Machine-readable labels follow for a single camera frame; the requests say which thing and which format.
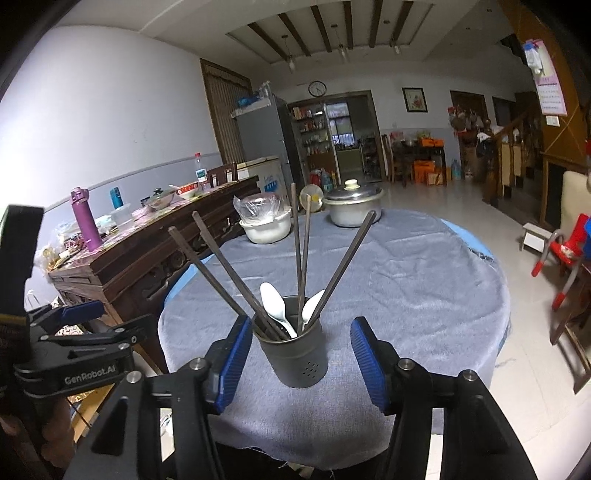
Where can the grey tablecloth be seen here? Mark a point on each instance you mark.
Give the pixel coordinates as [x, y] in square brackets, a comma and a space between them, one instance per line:
[415, 300]

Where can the round wall clock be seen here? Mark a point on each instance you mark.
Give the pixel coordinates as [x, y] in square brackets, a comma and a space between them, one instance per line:
[317, 88]

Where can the white chest freezer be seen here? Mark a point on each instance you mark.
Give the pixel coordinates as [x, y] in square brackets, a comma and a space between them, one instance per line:
[261, 175]

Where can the dark wooden armchair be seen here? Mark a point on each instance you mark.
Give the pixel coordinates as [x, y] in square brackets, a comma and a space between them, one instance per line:
[575, 332]

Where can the grey refrigerator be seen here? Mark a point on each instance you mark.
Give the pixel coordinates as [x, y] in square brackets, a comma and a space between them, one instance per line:
[261, 131]

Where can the pantry shelf with bottles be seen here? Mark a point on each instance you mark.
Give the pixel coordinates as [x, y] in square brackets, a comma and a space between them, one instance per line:
[310, 138]

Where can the dark metal utensil holder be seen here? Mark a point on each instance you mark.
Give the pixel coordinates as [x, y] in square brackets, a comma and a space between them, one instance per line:
[295, 364]

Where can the framed wall picture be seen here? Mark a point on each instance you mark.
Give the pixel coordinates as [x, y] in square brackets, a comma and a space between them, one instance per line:
[414, 100]

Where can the teal water bottle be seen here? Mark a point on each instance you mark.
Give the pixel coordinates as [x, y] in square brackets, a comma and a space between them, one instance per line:
[116, 198]

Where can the orange cardboard box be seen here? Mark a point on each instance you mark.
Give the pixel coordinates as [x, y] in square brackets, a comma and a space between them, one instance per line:
[436, 178]
[424, 171]

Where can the clear plastic container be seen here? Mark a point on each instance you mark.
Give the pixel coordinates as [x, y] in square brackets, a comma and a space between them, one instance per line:
[122, 216]

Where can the pink wall calendar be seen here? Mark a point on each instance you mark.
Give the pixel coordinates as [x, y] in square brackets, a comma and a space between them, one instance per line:
[551, 87]

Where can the white step stool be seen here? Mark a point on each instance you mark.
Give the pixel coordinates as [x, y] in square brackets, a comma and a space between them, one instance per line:
[538, 235]

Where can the brown curtain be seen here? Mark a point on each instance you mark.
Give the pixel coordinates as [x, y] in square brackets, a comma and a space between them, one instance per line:
[226, 110]

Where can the bundle of dark chopsticks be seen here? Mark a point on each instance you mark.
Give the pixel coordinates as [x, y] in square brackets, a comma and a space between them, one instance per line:
[305, 240]

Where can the person's legs black trousers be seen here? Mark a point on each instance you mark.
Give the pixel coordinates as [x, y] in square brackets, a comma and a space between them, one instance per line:
[295, 468]

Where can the red plastic chair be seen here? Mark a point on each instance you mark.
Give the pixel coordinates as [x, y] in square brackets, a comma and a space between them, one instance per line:
[570, 251]

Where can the metal pot lid white knob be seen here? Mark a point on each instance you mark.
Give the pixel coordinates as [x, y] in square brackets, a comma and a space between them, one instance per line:
[353, 193]

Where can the blue cloth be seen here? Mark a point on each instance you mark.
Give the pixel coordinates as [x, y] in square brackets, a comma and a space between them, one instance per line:
[587, 233]

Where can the pan with glass lid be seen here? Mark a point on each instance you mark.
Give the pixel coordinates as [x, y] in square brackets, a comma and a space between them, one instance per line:
[160, 198]

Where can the beige sofa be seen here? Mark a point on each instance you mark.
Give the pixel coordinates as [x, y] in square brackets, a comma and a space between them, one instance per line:
[575, 198]

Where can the carved dark wooden sideboard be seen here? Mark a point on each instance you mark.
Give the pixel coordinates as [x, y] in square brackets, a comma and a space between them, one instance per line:
[138, 258]

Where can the blue table cover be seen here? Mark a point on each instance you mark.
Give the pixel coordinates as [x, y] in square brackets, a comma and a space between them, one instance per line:
[466, 235]

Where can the purple water bottle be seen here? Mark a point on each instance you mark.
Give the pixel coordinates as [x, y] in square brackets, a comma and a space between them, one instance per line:
[87, 221]

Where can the pile of snack bags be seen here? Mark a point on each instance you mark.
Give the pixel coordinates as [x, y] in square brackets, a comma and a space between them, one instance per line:
[64, 244]

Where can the clear bottle red cap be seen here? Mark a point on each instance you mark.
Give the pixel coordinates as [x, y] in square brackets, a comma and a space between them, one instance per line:
[200, 173]

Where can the person's left hand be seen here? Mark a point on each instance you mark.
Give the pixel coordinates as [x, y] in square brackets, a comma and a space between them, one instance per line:
[53, 429]

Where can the red and white bowl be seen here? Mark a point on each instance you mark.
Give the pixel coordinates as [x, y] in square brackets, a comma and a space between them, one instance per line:
[187, 190]

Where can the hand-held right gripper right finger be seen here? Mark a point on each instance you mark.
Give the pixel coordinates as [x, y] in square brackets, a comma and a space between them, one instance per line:
[367, 364]

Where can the small white electric fan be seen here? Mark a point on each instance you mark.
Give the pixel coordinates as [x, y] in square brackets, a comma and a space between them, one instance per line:
[314, 198]

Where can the white plastic spoon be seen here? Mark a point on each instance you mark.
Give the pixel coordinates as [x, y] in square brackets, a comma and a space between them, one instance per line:
[314, 305]
[272, 300]

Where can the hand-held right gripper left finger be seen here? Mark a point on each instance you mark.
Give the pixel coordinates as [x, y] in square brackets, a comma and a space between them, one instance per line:
[235, 364]

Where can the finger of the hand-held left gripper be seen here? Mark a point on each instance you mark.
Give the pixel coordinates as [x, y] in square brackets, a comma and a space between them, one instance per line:
[81, 309]
[111, 330]

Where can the blue water jug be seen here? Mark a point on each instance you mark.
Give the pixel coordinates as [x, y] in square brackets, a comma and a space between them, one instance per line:
[327, 181]
[455, 170]

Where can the aluminium cooking pot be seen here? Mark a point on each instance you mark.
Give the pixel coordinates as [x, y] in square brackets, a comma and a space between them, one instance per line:
[351, 214]

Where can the dark wooden side table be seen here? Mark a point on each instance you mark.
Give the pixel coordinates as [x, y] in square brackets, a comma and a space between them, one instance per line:
[418, 150]

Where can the wooden stair railing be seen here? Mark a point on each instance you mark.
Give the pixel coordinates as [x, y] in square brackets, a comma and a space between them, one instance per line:
[512, 157]

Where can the brown wooden chair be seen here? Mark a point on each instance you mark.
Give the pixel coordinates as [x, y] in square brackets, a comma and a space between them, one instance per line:
[221, 174]

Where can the white plastic basin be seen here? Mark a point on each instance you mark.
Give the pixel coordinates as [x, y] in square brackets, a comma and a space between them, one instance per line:
[268, 230]

